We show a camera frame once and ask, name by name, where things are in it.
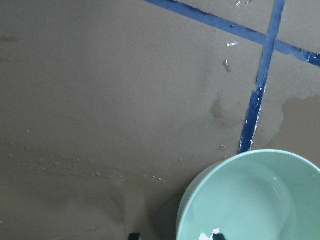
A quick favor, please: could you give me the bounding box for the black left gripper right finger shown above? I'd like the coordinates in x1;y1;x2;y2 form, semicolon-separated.
212;233;225;240

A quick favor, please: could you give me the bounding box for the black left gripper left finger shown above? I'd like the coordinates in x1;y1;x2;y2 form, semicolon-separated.
128;232;141;240

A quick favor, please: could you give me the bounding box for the mint green bowl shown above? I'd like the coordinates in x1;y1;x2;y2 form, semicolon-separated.
175;149;320;240

